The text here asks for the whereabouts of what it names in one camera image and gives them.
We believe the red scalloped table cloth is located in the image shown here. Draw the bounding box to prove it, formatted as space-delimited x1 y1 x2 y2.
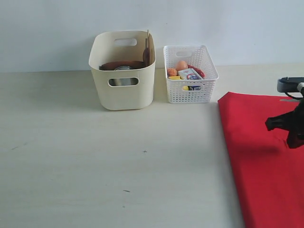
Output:
218 92 304 228

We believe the dark wooden spoon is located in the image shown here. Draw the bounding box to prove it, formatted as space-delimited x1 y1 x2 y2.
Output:
142 38 150 67

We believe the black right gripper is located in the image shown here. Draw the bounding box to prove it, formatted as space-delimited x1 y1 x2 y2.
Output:
265 98 304 149

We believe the stainless steel cup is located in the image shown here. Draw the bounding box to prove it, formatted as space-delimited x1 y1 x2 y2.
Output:
109 66 138 86

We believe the cream plastic bin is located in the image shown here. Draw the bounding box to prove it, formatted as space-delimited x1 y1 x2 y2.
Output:
88 31 156 110

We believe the red toy sausage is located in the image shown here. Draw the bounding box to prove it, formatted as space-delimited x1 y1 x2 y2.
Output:
188 65 205 79

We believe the blue white milk carton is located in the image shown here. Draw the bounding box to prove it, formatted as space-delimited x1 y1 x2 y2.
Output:
178 68 203 91

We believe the orange fried chicken piece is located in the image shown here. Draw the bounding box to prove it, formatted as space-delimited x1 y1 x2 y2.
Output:
167 68 178 77

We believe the long wooden chopstick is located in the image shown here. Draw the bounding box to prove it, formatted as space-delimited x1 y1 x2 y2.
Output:
148 33 153 65

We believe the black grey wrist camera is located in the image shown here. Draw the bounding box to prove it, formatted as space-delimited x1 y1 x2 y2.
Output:
276 77 304 93

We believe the white perforated plastic basket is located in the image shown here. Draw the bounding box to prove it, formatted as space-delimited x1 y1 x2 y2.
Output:
163 45 219 104

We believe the brown egg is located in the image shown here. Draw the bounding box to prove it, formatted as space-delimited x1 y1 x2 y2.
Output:
176 60 188 71

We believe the yellow cheese wedge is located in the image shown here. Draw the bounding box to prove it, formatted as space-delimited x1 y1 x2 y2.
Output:
168 76 181 80

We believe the yellow lemon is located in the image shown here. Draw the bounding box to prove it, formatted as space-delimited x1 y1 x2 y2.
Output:
182 86 189 91

